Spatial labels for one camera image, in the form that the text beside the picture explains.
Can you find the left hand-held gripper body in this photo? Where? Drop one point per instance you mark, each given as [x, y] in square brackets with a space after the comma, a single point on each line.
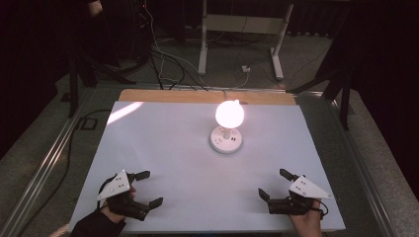
[115, 187]

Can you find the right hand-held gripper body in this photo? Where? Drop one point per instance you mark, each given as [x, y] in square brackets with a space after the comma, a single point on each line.
[306, 189]

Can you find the person's left hand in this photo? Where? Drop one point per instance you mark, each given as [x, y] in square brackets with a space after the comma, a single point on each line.
[113, 217]

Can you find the person's right hand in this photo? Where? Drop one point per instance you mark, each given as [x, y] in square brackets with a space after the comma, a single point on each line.
[308, 223]

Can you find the white table board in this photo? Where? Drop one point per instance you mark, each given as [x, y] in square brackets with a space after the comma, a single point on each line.
[171, 164]

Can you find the black floor socket box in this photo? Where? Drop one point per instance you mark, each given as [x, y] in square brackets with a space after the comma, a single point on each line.
[87, 123]

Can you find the black metal stand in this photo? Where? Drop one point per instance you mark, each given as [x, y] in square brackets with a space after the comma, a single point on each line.
[73, 89]
[345, 105]

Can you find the white power plug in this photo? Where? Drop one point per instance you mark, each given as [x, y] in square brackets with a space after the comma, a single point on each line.
[245, 69]

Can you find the dark curtain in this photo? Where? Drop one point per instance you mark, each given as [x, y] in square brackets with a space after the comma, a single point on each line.
[388, 82]

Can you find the aluminium floor rail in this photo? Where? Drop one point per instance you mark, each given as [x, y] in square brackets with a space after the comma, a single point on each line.
[42, 171]
[365, 184]

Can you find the white metal table frame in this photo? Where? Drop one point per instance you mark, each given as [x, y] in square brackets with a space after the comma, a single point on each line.
[244, 24]

